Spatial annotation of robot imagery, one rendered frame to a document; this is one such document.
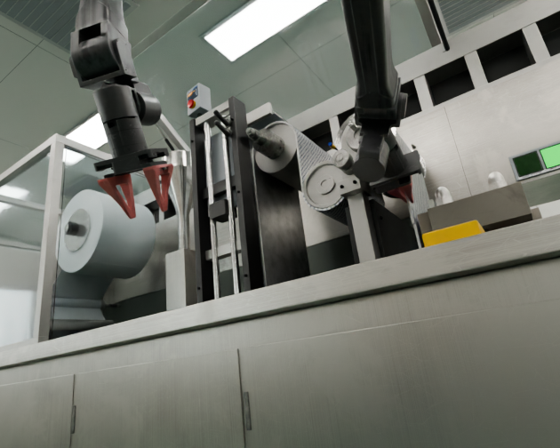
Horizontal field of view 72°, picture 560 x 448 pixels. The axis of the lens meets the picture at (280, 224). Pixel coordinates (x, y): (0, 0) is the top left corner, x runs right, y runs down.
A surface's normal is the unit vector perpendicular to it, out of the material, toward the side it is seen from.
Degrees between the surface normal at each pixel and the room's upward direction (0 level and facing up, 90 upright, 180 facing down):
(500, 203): 90
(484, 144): 90
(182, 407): 90
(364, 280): 90
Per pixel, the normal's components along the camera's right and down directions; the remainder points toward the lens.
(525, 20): -0.56, -0.21
